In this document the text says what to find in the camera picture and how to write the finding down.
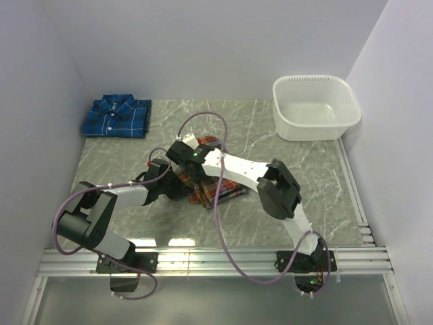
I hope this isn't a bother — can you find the red brown plaid shirt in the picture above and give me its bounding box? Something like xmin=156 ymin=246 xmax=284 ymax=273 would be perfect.
xmin=175 ymin=135 xmax=248 ymax=211

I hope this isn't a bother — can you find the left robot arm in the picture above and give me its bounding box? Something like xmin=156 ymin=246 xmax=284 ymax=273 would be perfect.
xmin=52 ymin=158 xmax=191 ymax=272

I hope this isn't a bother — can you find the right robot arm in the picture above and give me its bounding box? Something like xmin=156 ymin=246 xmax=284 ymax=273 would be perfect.
xmin=166 ymin=141 xmax=323 ymax=271

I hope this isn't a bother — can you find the blue plaid folded shirt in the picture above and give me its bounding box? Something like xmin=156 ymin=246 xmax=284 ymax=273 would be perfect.
xmin=82 ymin=94 xmax=152 ymax=138

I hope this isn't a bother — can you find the white plastic basin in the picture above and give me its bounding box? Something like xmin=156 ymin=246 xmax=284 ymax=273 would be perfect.
xmin=273 ymin=75 xmax=362 ymax=142

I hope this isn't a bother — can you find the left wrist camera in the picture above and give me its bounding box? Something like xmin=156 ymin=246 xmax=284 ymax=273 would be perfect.
xmin=147 ymin=158 xmax=170 ymax=171

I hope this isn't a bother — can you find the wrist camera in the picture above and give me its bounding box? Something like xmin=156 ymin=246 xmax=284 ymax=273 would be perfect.
xmin=177 ymin=133 xmax=200 ymax=150
xmin=147 ymin=158 xmax=170 ymax=171

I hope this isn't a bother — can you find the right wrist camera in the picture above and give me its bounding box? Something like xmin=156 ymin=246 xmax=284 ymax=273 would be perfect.
xmin=177 ymin=133 xmax=200 ymax=150

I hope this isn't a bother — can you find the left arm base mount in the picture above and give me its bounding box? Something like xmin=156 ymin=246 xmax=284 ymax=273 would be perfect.
xmin=95 ymin=252 xmax=158 ymax=274

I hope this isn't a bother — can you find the black box under rail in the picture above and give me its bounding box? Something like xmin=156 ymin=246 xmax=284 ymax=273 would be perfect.
xmin=109 ymin=275 xmax=139 ymax=293

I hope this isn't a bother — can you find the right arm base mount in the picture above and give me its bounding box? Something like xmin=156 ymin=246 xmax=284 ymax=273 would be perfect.
xmin=274 ymin=251 xmax=338 ymax=274

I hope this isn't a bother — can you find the aluminium rail frame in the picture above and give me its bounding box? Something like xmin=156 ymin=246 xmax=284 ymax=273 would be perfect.
xmin=24 ymin=139 xmax=409 ymax=324

